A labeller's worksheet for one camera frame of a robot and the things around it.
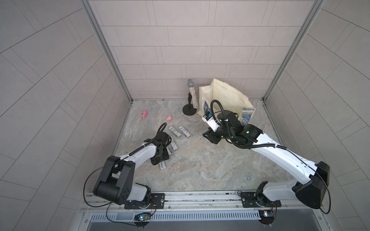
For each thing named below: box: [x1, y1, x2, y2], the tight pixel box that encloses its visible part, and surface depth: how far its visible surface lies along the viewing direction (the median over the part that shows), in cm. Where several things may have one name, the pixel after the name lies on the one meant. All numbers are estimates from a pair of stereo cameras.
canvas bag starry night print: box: [198, 78, 256, 126], surface depth 91 cm
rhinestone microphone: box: [186, 78, 199, 109], surface depth 93 cm
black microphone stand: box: [182, 91, 197, 116], surface depth 110 cm
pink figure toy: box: [140, 110, 149, 119], surface depth 107 cm
